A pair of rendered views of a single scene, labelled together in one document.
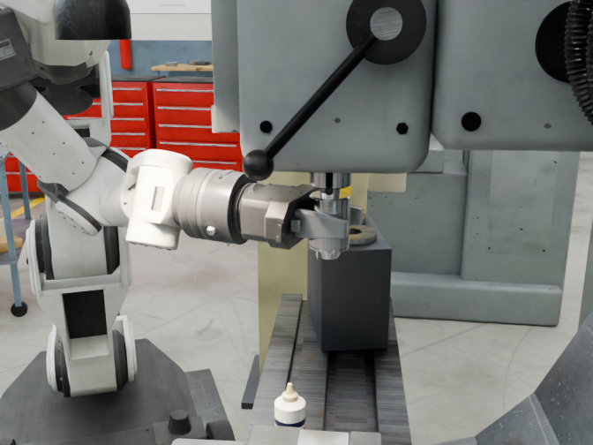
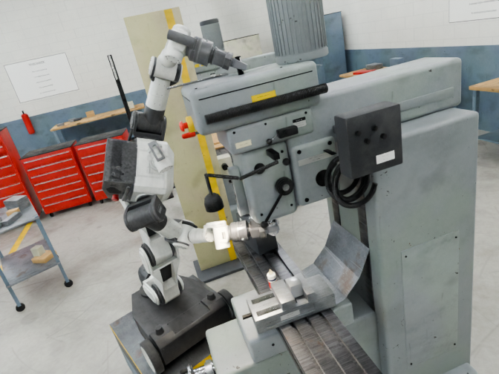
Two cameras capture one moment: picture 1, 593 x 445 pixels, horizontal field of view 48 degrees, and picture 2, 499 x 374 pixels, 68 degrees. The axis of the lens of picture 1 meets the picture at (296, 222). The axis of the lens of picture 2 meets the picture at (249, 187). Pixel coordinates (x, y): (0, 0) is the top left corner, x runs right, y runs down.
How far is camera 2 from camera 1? 0.94 m
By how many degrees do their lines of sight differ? 17
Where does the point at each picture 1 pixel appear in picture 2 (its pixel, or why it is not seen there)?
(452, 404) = not seen: hidden behind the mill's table
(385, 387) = (284, 259)
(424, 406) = not seen: hidden behind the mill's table
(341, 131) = (278, 210)
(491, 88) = (309, 191)
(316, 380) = (264, 265)
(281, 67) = (262, 201)
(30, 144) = (168, 230)
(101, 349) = (172, 283)
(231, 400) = not seen: hidden behind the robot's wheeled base
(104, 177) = (186, 230)
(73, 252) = (161, 254)
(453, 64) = (300, 189)
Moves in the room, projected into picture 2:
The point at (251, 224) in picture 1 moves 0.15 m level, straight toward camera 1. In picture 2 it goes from (255, 234) to (271, 248)
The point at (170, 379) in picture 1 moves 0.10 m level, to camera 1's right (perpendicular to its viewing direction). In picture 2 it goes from (191, 283) to (205, 277)
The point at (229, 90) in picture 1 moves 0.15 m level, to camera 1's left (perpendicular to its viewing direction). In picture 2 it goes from (243, 205) to (209, 217)
